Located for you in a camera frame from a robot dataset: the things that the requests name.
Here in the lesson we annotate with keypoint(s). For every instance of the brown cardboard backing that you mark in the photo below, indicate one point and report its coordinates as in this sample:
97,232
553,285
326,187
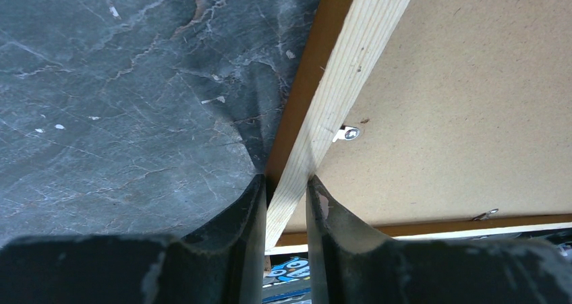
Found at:
468,109

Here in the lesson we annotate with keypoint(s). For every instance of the wooden picture frame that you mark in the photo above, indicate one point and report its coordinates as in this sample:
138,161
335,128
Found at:
347,40

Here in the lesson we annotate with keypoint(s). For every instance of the small metal retaining clip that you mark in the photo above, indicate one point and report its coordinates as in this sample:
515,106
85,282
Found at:
346,133

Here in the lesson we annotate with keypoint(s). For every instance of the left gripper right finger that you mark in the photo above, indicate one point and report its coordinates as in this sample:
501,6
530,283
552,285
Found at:
352,262

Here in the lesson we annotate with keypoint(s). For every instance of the blue owl figure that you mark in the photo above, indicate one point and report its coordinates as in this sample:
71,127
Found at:
296,268

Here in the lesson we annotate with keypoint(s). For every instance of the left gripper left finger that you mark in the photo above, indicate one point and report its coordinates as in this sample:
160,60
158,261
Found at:
220,262

